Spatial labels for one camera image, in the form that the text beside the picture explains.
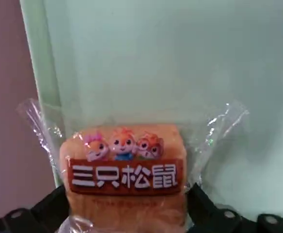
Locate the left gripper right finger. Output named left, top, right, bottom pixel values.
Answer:
left=186, top=183, right=283, bottom=233

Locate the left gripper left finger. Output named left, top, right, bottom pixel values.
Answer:
left=0, top=183, right=71, bottom=233

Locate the bread pack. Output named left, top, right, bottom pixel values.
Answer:
left=16, top=98, right=250, bottom=233

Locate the green rectangular tray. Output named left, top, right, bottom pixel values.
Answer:
left=19, top=0, right=283, bottom=233

